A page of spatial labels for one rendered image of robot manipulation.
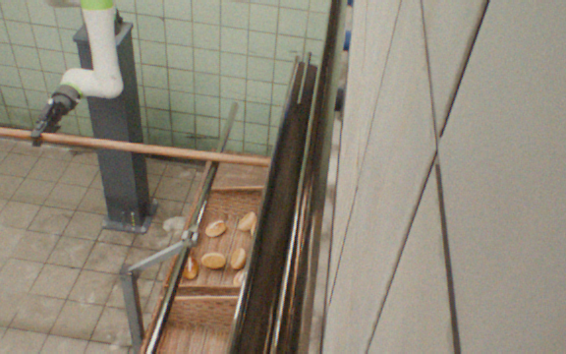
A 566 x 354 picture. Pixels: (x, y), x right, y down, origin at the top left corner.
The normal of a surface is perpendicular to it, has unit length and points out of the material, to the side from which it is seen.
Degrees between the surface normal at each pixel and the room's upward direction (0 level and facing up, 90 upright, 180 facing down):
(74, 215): 0
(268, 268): 11
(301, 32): 90
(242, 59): 90
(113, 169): 90
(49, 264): 0
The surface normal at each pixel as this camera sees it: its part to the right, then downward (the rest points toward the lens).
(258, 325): 0.26, -0.69
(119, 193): -0.13, 0.66
